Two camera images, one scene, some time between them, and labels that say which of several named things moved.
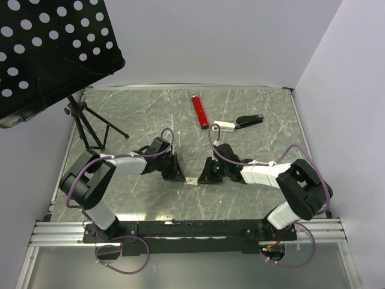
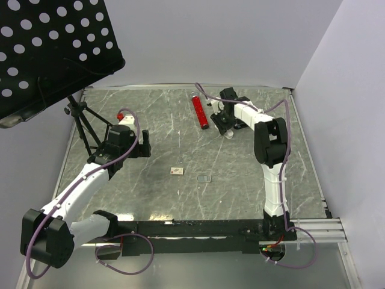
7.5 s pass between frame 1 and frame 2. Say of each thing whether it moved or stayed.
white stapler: moved
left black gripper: moved
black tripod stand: stayed
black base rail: stayed
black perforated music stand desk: stayed
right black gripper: moved
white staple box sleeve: moved
